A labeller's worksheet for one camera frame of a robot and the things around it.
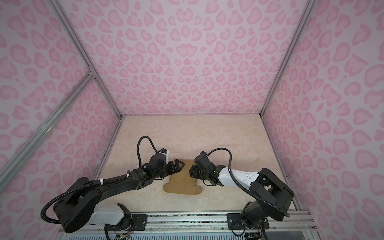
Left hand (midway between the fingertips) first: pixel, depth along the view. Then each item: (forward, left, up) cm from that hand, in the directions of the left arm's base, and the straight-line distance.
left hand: (182, 165), depth 84 cm
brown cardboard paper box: (-8, 0, -4) cm, 9 cm away
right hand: (-3, -4, -3) cm, 6 cm away
